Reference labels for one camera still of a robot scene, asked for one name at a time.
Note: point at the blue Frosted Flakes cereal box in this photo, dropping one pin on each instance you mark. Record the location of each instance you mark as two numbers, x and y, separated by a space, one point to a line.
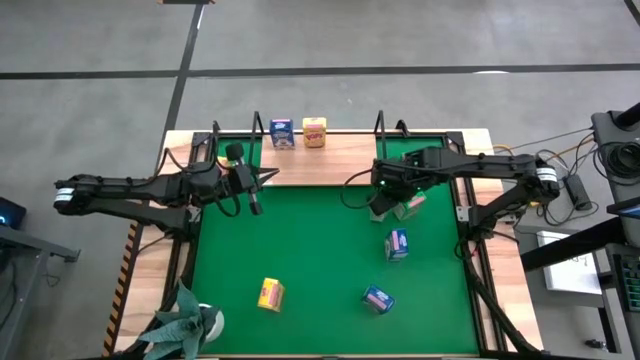
396 245
282 133
378 299

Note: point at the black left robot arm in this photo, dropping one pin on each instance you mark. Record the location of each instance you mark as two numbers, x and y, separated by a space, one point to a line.
150 186

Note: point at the backlit keyboard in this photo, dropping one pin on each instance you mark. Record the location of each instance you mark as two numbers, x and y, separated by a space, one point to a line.
631 280

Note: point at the green table mat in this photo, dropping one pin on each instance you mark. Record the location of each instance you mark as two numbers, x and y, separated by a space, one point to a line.
325 310

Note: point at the black stand leg beam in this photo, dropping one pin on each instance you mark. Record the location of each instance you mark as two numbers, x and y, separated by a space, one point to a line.
575 245

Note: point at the silver mounting bracket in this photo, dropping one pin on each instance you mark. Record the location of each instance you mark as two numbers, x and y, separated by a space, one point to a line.
462 213

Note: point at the black metal table frame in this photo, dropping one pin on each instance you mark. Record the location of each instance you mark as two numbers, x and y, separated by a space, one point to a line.
454 137

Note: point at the artificial green plant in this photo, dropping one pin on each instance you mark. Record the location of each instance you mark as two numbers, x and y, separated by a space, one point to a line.
180 325

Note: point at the grey metal desk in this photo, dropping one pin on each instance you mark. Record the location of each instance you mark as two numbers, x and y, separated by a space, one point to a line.
40 246

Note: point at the small black plug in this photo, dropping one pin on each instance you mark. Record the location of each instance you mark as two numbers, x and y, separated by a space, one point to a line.
595 344

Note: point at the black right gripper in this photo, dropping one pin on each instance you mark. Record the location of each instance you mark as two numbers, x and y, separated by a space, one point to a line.
405 172

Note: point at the white plant pot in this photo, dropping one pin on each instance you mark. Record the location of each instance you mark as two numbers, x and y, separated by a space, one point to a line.
217 325

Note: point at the yellow black hazard tape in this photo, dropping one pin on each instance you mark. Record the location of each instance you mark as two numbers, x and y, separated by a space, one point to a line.
120 290

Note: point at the white paper sheet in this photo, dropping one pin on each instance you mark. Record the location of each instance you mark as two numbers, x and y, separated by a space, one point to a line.
570 275

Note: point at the black monitor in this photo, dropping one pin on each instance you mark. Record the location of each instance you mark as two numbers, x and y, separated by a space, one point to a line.
10 212

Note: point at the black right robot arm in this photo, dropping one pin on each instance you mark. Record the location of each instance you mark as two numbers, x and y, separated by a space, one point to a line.
490 162

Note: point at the black laptop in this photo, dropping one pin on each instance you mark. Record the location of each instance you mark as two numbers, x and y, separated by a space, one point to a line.
625 210

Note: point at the black power adapter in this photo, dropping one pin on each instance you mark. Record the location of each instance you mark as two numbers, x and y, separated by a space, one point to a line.
577 192

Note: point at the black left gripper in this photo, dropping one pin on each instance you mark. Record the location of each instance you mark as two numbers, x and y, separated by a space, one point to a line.
230 180

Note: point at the green Apple Jacks cereal box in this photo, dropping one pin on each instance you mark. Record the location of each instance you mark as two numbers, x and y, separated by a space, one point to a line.
412 205
378 217

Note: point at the wooden shelf with black frame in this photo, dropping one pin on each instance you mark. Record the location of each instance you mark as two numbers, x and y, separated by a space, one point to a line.
340 165

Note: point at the black camera stand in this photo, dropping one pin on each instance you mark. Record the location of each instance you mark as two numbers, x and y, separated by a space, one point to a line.
612 127

